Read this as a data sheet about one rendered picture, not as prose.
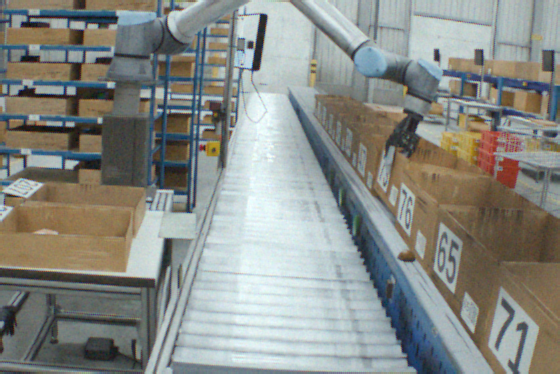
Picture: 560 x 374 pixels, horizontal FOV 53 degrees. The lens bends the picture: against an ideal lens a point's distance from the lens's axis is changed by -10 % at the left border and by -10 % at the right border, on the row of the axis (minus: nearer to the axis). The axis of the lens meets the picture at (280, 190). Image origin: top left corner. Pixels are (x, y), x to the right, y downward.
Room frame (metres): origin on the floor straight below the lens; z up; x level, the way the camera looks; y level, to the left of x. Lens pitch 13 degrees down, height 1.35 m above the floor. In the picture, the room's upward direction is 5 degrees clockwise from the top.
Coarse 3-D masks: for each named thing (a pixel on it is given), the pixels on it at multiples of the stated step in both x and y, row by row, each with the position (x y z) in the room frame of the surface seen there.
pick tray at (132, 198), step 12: (36, 192) 1.88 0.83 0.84; (48, 192) 2.01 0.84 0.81; (60, 192) 2.02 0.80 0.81; (72, 192) 2.03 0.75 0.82; (84, 192) 2.03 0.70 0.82; (96, 192) 2.04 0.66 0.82; (108, 192) 2.04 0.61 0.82; (120, 192) 2.05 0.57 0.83; (132, 192) 2.05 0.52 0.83; (144, 192) 2.00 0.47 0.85; (24, 204) 1.74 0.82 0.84; (36, 204) 1.75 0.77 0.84; (48, 204) 1.75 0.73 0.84; (60, 204) 1.75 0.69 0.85; (72, 204) 1.76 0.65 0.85; (84, 204) 1.76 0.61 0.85; (96, 204) 2.04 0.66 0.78; (108, 204) 2.04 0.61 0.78; (120, 204) 2.05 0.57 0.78; (132, 204) 2.05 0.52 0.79; (144, 204) 2.01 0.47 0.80; (144, 216) 2.02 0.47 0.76; (132, 228) 1.78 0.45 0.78
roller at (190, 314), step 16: (192, 320) 1.27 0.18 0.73; (208, 320) 1.27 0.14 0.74; (224, 320) 1.28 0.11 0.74; (240, 320) 1.28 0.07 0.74; (256, 320) 1.28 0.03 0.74; (272, 320) 1.29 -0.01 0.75; (288, 320) 1.29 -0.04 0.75; (304, 320) 1.30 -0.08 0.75; (320, 320) 1.30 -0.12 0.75; (336, 320) 1.31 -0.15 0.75; (352, 320) 1.31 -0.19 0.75; (368, 320) 1.31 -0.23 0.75
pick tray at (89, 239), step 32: (0, 224) 1.50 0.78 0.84; (32, 224) 1.70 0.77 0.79; (64, 224) 1.72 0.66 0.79; (96, 224) 1.74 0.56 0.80; (128, 224) 1.60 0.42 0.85; (0, 256) 1.42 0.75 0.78; (32, 256) 1.44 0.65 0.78; (64, 256) 1.45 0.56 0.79; (96, 256) 1.47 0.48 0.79; (128, 256) 1.58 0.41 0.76
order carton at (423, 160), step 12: (384, 144) 2.06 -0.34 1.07; (396, 156) 1.84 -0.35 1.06; (420, 156) 2.09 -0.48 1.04; (432, 156) 2.09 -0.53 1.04; (444, 156) 2.09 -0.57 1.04; (456, 156) 2.09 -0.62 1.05; (396, 168) 1.81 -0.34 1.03; (408, 168) 1.69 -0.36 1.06; (420, 168) 1.69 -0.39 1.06; (432, 168) 1.70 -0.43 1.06; (444, 168) 1.70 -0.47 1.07; (456, 168) 2.08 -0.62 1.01; (468, 168) 1.97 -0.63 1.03; (396, 180) 1.78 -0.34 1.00; (384, 192) 1.90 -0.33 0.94; (396, 204) 1.72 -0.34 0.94
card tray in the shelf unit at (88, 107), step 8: (112, 96) 3.55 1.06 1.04; (80, 104) 3.25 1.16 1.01; (88, 104) 3.25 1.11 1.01; (96, 104) 3.25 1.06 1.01; (104, 104) 3.25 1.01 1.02; (112, 104) 3.25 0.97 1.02; (144, 104) 3.25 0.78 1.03; (80, 112) 3.25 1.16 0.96; (88, 112) 3.25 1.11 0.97; (96, 112) 3.25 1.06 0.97; (104, 112) 3.25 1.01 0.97
